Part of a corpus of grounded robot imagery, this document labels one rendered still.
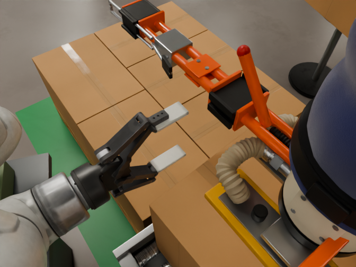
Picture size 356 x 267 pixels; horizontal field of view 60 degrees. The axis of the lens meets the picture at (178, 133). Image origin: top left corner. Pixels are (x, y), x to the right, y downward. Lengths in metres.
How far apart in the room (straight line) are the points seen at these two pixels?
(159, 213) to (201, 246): 0.13
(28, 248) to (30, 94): 2.30
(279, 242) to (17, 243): 0.41
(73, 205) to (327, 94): 0.38
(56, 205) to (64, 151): 1.69
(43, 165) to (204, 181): 0.62
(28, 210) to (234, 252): 0.51
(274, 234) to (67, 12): 3.04
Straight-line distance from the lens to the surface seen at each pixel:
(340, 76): 0.38
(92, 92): 1.69
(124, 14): 0.82
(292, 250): 0.59
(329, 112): 0.38
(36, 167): 1.23
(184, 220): 0.83
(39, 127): 2.36
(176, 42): 0.73
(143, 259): 1.22
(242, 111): 0.58
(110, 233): 1.85
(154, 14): 0.81
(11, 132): 1.01
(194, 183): 0.87
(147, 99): 1.60
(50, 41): 3.05
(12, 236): 0.36
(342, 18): 2.09
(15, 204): 0.50
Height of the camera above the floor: 1.73
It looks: 54 degrees down
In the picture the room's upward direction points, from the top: straight up
